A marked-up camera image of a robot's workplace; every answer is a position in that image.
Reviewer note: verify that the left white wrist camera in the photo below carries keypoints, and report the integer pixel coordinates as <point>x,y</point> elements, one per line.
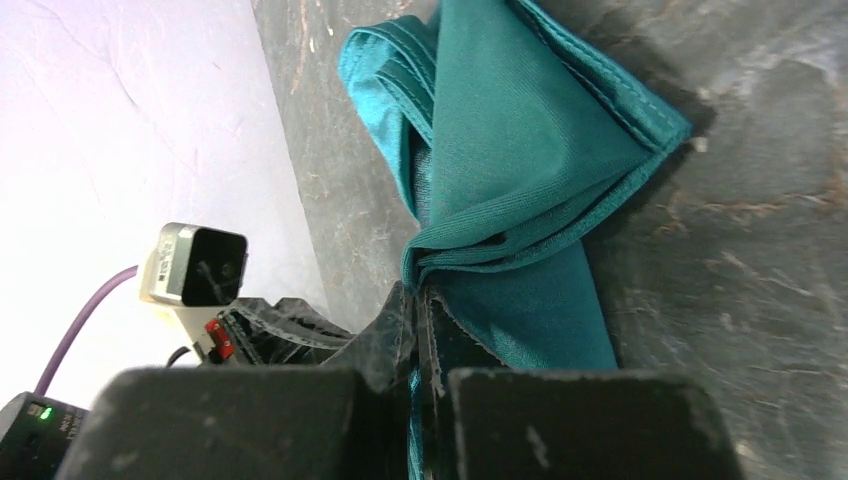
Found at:
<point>190,275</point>

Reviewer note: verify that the teal cloth napkin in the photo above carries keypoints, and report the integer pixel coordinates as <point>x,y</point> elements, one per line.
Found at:
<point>509,139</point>

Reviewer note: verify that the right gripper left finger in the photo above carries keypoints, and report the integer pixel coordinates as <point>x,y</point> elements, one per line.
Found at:
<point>346,418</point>

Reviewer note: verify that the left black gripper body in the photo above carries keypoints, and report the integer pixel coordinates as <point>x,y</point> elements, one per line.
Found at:
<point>253,332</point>

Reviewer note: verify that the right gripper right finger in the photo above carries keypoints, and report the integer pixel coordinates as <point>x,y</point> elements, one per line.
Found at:
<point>478,419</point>

